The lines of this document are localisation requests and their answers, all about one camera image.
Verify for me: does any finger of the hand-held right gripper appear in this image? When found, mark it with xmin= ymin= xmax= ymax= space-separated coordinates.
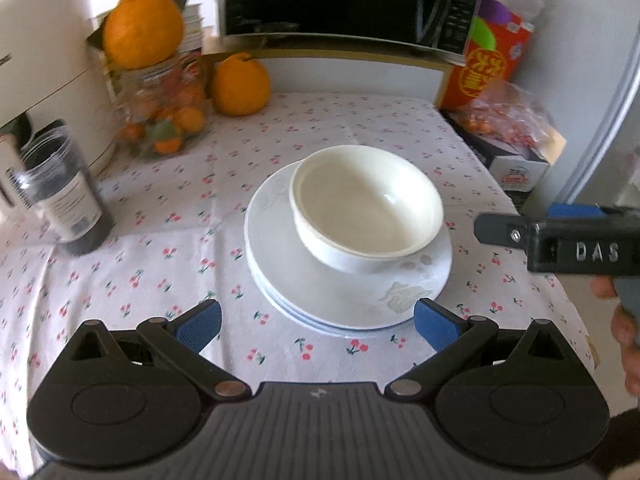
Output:
xmin=549 ymin=203 xmax=640 ymax=222
xmin=474 ymin=212 xmax=533 ymax=252

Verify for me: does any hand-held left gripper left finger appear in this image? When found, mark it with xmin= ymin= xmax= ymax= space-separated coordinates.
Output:
xmin=64 ymin=298 xmax=252 ymax=402

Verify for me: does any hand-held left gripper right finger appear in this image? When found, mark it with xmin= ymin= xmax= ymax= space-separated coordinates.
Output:
xmin=385 ymin=297 xmax=577 ymax=402

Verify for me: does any cream ceramic bowl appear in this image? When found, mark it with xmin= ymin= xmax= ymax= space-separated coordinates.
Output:
xmin=289 ymin=145 xmax=445 ymax=256

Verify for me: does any person's right hand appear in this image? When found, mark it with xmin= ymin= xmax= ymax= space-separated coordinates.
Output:
xmin=590 ymin=275 xmax=640 ymax=406

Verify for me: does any printed cardboard carton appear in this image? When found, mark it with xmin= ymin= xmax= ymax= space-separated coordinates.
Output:
xmin=442 ymin=110 xmax=568 ymax=206

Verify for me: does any cherry print tablecloth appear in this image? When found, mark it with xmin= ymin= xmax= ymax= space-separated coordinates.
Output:
xmin=0 ymin=91 xmax=596 ymax=461

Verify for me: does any silver refrigerator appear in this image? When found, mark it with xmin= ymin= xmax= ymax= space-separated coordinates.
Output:
xmin=552 ymin=0 xmax=640 ymax=211

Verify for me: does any clear bag of orange snacks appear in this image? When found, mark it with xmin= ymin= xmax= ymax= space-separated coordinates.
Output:
xmin=457 ymin=82 xmax=553 ymax=148

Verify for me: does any red cardboard box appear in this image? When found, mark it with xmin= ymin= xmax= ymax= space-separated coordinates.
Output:
xmin=437 ymin=22 xmax=532 ymax=111

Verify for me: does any clear jar with dark contents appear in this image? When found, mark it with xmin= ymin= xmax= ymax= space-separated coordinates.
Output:
xmin=10 ymin=125 xmax=117 ymax=256

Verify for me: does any glass jar of small oranges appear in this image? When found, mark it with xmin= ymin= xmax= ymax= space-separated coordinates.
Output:
xmin=112 ymin=52 xmax=211 ymax=161

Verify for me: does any white microwave stand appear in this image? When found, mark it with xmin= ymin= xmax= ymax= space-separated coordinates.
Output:
xmin=202 ymin=50 xmax=451 ymax=108

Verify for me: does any large orange with stem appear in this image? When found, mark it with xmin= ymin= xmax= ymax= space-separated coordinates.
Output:
xmin=210 ymin=52 xmax=272 ymax=117

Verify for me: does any black microwave oven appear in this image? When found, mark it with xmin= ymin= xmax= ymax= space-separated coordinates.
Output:
xmin=217 ymin=0 xmax=488 ymax=66

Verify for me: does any stack of paper cups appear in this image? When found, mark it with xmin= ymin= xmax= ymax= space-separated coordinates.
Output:
xmin=177 ymin=2 xmax=211 ymax=98

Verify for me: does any large orange with leaves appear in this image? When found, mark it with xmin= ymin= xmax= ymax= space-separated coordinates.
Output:
xmin=87 ymin=0 xmax=193 ymax=71

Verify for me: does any white air fryer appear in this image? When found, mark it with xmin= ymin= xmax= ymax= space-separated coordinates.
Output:
xmin=0 ymin=0 xmax=118 ymax=211

